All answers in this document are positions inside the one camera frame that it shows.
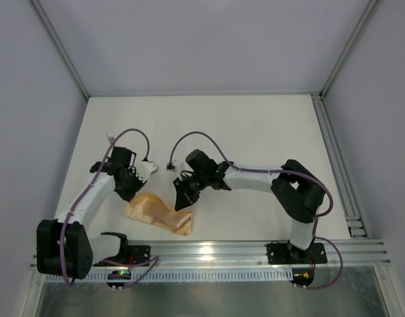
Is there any orange cloth napkin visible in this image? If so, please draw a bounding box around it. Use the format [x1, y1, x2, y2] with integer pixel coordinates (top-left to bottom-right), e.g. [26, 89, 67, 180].
[123, 193, 194, 236]

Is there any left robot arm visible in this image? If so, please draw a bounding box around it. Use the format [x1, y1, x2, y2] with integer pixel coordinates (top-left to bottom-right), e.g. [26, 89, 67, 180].
[36, 147, 158, 283]

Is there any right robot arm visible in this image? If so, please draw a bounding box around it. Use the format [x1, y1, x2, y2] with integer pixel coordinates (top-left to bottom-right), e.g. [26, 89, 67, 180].
[173, 149, 327, 263]

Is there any left black controller board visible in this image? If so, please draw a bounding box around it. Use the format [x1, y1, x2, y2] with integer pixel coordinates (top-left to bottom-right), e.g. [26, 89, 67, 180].
[106, 269, 131, 291]

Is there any black controller board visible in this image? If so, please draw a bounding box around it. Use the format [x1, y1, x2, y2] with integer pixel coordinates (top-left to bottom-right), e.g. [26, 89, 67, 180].
[290, 268, 315, 290]
[106, 269, 131, 291]

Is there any right black controller board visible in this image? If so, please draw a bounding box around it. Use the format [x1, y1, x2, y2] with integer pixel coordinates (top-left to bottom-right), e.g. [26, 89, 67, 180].
[290, 268, 315, 290]

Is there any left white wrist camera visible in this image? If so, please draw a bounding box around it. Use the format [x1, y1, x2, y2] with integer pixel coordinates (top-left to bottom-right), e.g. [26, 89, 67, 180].
[136, 160, 158, 183]

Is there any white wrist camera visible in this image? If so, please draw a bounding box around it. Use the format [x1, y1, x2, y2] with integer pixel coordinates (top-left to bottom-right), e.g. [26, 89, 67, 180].
[136, 160, 158, 183]
[166, 160, 185, 173]

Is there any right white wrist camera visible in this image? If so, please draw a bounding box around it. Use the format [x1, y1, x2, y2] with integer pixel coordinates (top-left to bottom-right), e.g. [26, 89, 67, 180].
[166, 160, 185, 173]

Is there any silver fork pink handle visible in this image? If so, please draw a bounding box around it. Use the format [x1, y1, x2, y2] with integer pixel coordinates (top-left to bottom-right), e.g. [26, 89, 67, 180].
[107, 132, 115, 143]

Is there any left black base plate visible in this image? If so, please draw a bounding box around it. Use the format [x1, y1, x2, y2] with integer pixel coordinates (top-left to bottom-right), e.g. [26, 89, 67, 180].
[123, 245, 151, 267]

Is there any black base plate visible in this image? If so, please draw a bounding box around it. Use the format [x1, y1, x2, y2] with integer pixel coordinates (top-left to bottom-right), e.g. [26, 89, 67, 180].
[123, 245, 151, 267]
[266, 240, 328, 265]

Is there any white slotted cable duct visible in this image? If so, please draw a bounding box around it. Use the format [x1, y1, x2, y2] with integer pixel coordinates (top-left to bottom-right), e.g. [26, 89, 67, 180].
[44, 267, 294, 283]

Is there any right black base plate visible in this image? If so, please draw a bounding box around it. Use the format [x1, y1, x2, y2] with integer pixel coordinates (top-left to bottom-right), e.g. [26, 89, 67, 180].
[266, 240, 328, 265]

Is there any right side aluminium rail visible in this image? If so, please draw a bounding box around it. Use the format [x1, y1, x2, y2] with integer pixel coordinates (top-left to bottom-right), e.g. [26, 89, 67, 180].
[311, 94, 370, 240]

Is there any left frame post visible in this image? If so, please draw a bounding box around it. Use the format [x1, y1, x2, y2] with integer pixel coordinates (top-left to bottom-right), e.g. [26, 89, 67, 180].
[27, 0, 90, 101]

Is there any frame post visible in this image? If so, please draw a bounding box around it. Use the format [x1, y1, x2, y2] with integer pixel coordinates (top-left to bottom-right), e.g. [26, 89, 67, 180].
[27, 0, 90, 101]
[319, 0, 382, 98]

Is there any right frame post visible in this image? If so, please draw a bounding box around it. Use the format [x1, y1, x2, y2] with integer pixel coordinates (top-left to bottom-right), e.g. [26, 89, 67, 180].
[319, 0, 382, 98]

